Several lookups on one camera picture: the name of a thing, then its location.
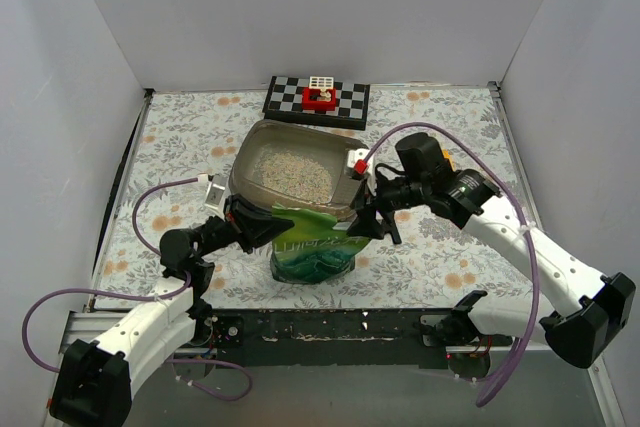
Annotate green litter bag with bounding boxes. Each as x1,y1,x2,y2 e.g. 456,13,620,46
270,204,370,285

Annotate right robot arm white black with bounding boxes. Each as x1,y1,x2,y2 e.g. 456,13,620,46
346,132,636,369

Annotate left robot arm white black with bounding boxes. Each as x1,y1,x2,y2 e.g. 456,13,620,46
49,195,294,426

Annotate cat litter granules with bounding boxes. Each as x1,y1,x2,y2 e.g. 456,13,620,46
255,151,333,203

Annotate grey litter box tray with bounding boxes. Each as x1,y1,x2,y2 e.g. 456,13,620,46
229,120,366,221

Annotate yellow plastic litter scoop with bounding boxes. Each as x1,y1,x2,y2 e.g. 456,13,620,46
442,149,455,171

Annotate red toy block box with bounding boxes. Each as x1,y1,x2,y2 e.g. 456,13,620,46
301,87,337,112

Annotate floral table mat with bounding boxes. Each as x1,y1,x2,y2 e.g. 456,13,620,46
92,85,544,309

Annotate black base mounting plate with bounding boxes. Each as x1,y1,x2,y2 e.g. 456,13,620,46
189,307,496,371

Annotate black white checkerboard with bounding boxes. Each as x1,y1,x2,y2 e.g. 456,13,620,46
262,76,370,131

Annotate white grid toy piece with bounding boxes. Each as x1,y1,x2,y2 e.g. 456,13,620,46
308,76,334,90

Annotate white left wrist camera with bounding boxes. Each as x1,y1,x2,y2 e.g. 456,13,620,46
197,174,228,214

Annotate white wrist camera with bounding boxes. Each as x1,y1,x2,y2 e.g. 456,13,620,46
345,148,374,181
197,174,228,214

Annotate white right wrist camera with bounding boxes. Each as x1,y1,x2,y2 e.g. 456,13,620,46
345,148,374,181

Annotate aluminium frame rail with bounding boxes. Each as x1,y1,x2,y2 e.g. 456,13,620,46
487,81,626,426

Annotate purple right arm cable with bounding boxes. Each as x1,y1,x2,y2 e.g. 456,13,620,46
364,121,540,408

